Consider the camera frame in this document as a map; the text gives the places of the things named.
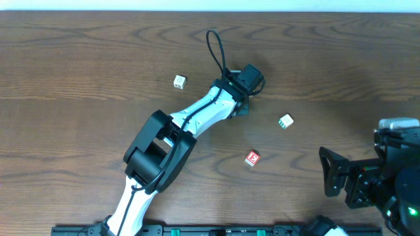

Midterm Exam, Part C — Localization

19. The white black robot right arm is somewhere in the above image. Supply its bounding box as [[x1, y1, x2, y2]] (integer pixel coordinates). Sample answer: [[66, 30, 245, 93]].
[[319, 146, 419, 235]]

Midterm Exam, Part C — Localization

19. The plain white wooden block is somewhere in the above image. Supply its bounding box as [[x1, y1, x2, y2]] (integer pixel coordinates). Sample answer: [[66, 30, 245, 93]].
[[173, 75, 186, 89]]

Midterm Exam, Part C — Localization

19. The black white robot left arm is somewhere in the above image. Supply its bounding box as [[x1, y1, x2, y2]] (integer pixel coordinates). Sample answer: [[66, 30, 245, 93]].
[[101, 77, 254, 235]]

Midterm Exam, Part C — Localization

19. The green edged wooden block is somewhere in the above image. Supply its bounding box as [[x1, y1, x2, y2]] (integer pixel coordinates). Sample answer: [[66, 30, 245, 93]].
[[278, 113, 294, 129]]

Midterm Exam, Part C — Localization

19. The red letter E block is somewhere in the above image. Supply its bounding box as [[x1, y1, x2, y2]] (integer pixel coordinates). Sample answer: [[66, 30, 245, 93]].
[[245, 151, 261, 167]]

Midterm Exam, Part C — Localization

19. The black mounting rail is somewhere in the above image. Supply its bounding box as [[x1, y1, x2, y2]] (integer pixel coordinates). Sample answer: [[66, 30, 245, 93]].
[[51, 224, 383, 236]]

